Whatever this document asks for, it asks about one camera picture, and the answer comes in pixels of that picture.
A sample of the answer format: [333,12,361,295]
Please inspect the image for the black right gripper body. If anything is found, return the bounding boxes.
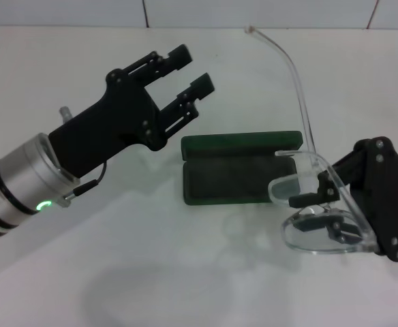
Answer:
[351,136,398,264]

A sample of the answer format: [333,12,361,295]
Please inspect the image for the green glasses case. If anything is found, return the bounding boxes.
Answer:
[180,130,304,208]

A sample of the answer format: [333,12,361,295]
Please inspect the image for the clear transparent glasses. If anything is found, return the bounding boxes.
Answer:
[243,24,381,256]

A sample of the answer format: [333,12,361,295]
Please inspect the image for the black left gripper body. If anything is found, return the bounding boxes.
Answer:
[48,68,168,179]

